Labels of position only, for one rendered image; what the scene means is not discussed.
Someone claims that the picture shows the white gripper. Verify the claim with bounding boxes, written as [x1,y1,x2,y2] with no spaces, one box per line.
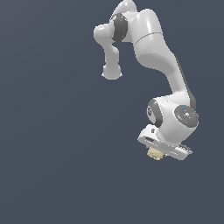
[136,123,193,161]

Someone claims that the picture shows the small beige object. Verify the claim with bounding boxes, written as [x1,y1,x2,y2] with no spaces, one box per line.
[146,147,165,161]

